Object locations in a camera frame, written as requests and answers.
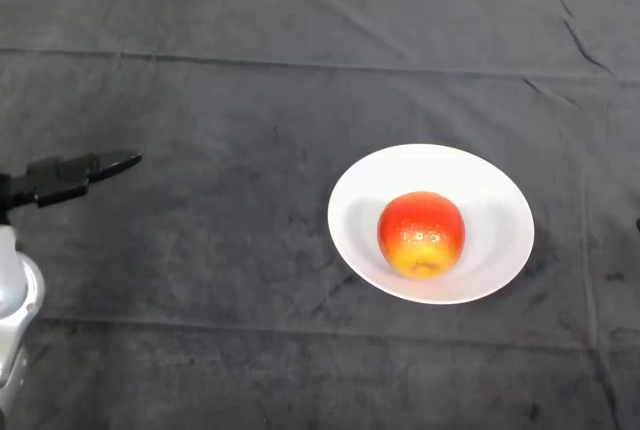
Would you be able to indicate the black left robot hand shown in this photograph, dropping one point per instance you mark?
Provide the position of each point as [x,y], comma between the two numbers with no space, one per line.
[60,177]

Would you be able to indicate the red and yellow apple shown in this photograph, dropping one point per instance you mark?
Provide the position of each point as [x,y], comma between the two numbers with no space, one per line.
[421,235]

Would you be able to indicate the white round plate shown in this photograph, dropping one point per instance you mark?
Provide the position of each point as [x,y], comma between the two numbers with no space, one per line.
[360,210]

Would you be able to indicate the black cloth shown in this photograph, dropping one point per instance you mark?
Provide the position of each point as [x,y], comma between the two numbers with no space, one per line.
[250,75]

